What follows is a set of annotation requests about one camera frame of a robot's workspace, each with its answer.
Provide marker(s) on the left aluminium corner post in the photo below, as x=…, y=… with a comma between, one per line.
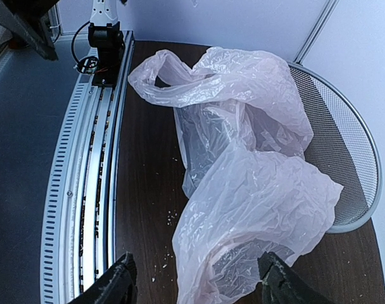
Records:
x=316, y=30

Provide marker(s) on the grey mesh trash bin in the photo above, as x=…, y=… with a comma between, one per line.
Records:
x=342, y=147

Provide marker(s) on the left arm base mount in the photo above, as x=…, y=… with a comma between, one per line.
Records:
x=105, y=67

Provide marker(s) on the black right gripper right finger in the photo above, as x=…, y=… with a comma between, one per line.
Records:
x=281, y=284

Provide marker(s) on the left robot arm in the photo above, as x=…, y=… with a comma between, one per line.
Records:
x=102, y=19

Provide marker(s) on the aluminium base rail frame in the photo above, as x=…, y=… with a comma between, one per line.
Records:
x=78, y=229

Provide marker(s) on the pink plastic trash bag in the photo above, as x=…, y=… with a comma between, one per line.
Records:
x=243, y=132

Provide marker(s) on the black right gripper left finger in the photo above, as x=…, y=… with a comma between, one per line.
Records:
x=117, y=285

